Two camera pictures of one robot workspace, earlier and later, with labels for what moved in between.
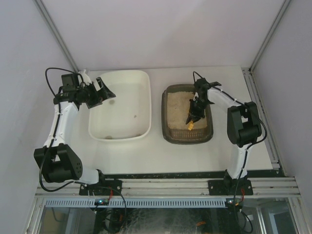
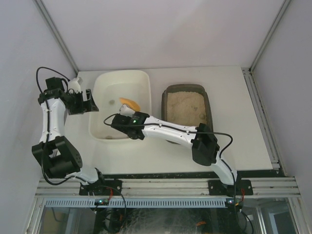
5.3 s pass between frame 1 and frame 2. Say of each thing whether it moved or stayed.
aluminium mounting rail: stayed
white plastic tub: stayed
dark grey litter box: stayed
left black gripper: moved
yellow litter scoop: moved
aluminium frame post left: stayed
